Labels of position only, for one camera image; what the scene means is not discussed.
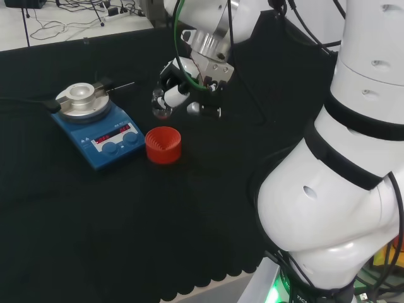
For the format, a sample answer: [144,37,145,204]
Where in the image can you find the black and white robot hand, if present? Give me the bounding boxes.
[158,51,236,120]

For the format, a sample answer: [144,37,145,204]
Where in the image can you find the clear round-bottom flask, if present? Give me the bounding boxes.
[151,82,173,120]

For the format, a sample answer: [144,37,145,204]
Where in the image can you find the heater with blue base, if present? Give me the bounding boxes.
[50,81,141,172]

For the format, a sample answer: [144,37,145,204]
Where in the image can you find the thin black probe rod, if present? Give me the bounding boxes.
[101,76,136,93]

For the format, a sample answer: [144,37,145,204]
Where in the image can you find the white power strip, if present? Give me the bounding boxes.
[103,7,131,22]

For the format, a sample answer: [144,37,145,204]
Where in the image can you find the black bench cloth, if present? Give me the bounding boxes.
[0,11,343,301]

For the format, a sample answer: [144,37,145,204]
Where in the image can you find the black tripod leg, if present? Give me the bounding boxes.
[20,0,31,47]

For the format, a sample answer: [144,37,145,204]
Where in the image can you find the black box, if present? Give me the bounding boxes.
[3,0,47,9]

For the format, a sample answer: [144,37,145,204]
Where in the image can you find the yellow object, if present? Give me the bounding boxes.
[373,238,404,269]

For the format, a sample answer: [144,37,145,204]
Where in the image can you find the green cable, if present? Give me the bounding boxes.
[172,0,219,93]

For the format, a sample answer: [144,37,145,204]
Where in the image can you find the red ribbed ring holder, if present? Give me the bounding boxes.
[145,126,183,165]

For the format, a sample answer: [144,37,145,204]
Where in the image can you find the loose floor cables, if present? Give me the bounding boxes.
[30,0,151,42]

